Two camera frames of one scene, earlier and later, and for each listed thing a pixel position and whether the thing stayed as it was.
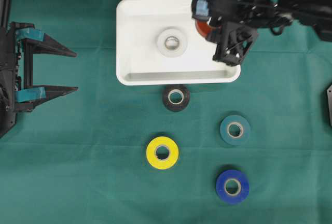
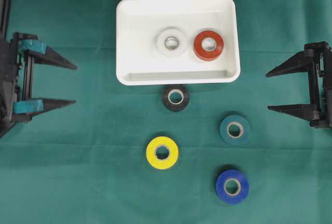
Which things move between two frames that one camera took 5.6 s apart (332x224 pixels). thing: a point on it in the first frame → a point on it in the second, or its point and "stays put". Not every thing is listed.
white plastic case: (139, 21) stays put
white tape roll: (180, 50) stays put
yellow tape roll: (151, 155) stays put
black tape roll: (176, 97) stays put
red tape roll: (204, 28) → (208, 55)
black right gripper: (234, 40) → (320, 84)
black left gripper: (16, 65) → (16, 106)
